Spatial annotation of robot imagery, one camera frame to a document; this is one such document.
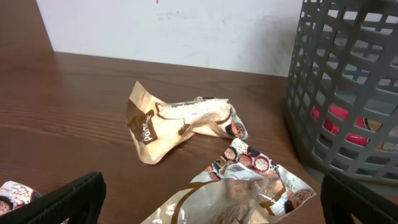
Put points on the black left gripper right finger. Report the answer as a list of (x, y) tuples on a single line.
[(343, 199)]

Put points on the tan snack pouch middle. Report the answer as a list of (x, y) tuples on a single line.
[(242, 186)]

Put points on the tan snack pouch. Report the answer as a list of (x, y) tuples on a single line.
[(242, 186), (22, 204), (156, 126)]

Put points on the tan snack pouch lower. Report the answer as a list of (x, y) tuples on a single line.
[(22, 204)]

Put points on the grey plastic basket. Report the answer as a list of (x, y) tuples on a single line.
[(341, 107)]

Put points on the tan snack pouch upper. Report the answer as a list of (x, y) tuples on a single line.
[(156, 126)]

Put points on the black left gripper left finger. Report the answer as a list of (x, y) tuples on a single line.
[(79, 201)]

